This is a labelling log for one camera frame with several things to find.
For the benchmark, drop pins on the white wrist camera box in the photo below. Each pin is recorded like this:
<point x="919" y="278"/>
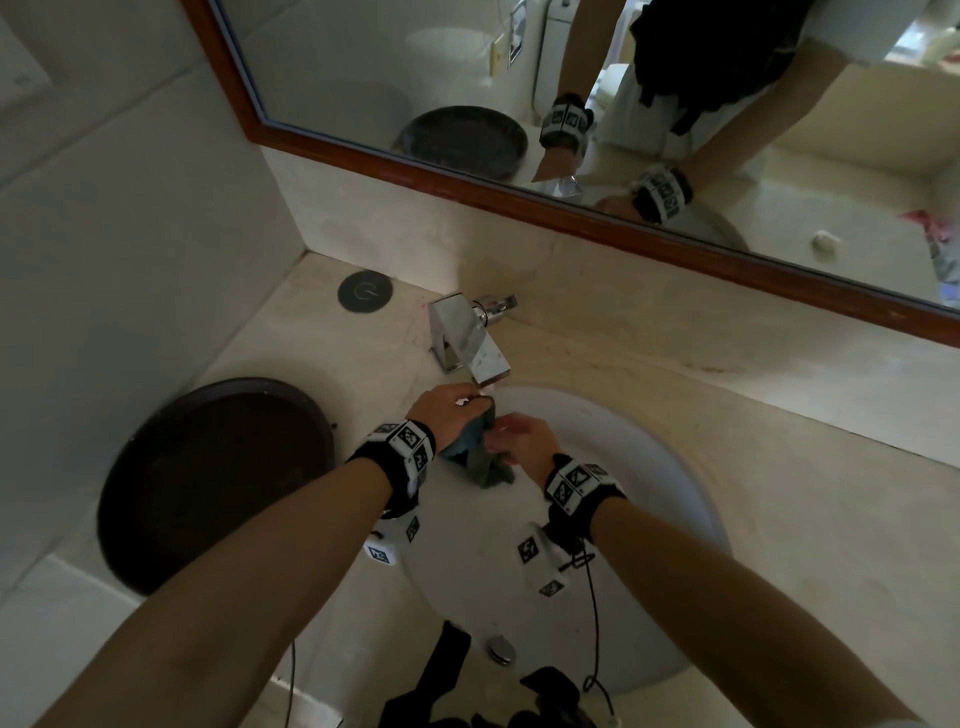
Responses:
<point x="541" y="559"/>
<point x="391" y="544"/>

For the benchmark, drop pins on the person's right fingers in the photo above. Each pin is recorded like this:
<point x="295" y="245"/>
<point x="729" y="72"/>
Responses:
<point x="504" y="439"/>

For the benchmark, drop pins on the wooden framed wall mirror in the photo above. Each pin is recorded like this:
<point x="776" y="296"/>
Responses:
<point x="525" y="90"/>

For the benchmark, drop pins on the round black countertop cap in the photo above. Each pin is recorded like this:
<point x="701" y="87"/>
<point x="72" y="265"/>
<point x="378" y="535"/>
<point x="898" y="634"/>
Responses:
<point x="363" y="291"/>

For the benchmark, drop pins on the person's black clothing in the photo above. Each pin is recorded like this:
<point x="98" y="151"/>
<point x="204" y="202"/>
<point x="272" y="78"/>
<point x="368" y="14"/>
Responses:
<point x="442" y="694"/>

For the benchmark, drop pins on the person's left fingers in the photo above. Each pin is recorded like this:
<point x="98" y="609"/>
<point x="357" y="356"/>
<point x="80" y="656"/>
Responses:
<point x="474" y="397"/>

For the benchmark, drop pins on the round dark brown tray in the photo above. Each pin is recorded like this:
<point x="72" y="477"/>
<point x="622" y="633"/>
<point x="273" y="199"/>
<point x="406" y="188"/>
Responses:
<point x="210" y="480"/>

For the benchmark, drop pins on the chrome sink faucet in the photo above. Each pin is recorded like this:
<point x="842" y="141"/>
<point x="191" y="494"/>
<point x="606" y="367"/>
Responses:
<point x="469" y="341"/>

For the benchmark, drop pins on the chrome sink drain plug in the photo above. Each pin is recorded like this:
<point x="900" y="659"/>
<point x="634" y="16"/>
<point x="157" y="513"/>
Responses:
<point x="502" y="649"/>

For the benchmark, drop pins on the person's right hand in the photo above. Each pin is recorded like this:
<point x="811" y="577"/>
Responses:
<point x="532" y="444"/>

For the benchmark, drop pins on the person's left hand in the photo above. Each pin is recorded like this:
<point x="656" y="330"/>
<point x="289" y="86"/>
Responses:
<point x="442" y="414"/>

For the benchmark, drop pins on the white oval sink basin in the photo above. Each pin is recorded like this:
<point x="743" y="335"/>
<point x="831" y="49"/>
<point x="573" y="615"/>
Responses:
<point x="645" y="480"/>

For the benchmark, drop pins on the grey-blue cleaning cloth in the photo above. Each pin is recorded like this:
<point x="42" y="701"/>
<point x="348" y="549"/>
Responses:
<point x="474" y="459"/>

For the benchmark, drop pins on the person's left forearm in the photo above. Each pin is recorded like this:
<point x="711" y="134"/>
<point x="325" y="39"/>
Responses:
<point x="247" y="570"/>

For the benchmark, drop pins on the person's right forearm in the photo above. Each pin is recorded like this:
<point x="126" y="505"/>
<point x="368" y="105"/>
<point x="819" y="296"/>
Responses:
<point x="720" y="600"/>

